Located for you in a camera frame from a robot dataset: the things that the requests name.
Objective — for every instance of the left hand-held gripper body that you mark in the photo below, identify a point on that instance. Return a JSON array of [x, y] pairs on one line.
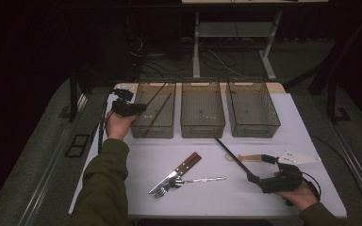
[[125, 108]]

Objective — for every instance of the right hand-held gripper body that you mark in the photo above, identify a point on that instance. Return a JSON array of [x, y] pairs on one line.
[[283, 183]]

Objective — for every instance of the brown chopstick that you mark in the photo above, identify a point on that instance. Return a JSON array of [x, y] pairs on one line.
[[157, 93]]

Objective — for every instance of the transparent grey storage bin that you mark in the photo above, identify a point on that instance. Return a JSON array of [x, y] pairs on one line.
[[202, 109], [163, 122], [252, 109]]

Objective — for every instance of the black chopstick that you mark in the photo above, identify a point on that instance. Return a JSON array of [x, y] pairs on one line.
[[234, 154]]

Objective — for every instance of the person's left hand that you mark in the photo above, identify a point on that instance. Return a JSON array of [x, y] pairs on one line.
[[118, 127]]

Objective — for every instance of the person's right hand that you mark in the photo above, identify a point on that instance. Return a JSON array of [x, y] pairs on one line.
[[298, 197]]

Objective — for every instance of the black metal stand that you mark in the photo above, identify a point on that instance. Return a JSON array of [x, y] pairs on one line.
[[332, 100], [73, 100]]

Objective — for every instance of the black floor frame plate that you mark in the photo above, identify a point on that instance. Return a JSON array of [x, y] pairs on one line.
[[78, 146]]

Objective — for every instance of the metal floor rail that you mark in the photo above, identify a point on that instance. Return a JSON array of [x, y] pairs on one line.
[[48, 166], [358, 169]]

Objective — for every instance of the white metal desk frame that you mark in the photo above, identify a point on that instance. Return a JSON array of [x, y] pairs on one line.
[[196, 47]]

